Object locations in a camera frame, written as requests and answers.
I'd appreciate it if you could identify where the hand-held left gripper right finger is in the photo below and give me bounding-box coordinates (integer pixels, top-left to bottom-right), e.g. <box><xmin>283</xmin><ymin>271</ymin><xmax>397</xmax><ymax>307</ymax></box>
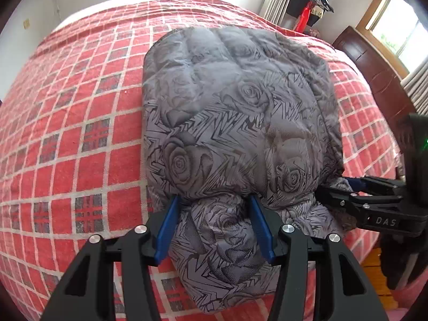
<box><xmin>248</xmin><ymin>194</ymin><xmax>388</xmax><ymax>321</ymax></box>

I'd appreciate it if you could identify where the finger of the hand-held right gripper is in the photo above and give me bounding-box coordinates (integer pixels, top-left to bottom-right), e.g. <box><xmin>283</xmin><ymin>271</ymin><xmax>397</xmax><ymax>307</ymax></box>
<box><xmin>315</xmin><ymin>186</ymin><xmax>370</xmax><ymax>223</ymax></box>
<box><xmin>348</xmin><ymin>176</ymin><xmax>407</xmax><ymax>197</ymax></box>

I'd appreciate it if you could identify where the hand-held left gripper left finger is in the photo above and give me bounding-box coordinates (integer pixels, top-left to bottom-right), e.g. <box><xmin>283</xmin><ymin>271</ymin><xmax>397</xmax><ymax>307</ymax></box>
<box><xmin>40</xmin><ymin>196</ymin><xmax>183</xmax><ymax>321</ymax></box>

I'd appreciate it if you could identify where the grey rose-print padded jacket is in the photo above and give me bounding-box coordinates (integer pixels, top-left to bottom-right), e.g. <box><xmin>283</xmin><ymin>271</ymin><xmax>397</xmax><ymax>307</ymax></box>
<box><xmin>142</xmin><ymin>25</ymin><xmax>357</xmax><ymax>315</ymax></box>

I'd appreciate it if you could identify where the person's right hand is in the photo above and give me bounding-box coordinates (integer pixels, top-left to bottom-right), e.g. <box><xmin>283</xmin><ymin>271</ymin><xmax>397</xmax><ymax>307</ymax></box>
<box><xmin>380</xmin><ymin>232</ymin><xmax>422</xmax><ymax>291</ymax></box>

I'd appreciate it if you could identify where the grey side curtain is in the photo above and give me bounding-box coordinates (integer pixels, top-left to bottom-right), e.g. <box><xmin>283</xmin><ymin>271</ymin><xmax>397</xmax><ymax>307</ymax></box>
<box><xmin>400</xmin><ymin>66</ymin><xmax>428</xmax><ymax>108</ymax></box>

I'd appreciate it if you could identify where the dark wooden headboard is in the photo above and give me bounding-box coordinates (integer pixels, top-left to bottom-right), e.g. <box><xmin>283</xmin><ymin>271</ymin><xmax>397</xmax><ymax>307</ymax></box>
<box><xmin>333</xmin><ymin>26</ymin><xmax>418</xmax><ymax>174</ymax></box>

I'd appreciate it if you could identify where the red plaid blanket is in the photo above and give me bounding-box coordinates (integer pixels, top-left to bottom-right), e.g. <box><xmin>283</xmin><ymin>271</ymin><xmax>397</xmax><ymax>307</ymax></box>
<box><xmin>0</xmin><ymin>0</ymin><xmax>425</xmax><ymax>321</ymax></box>

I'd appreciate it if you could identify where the wooden framed side window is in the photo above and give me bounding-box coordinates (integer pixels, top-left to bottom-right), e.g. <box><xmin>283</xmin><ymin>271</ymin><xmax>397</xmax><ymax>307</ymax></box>
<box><xmin>356</xmin><ymin>0</ymin><xmax>428</xmax><ymax>78</ymax></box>

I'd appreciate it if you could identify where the red hanging item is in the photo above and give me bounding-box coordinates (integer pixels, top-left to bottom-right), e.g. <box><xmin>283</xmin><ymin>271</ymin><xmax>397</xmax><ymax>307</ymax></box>
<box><xmin>293</xmin><ymin>2</ymin><xmax>315</xmax><ymax>35</ymax></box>

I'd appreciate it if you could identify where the white bed sheet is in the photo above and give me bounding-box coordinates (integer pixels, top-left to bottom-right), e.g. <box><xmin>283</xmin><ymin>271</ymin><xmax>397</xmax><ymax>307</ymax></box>
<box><xmin>53</xmin><ymin>0</ymin><xmax>154</xmax><ymax>30</ymax></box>

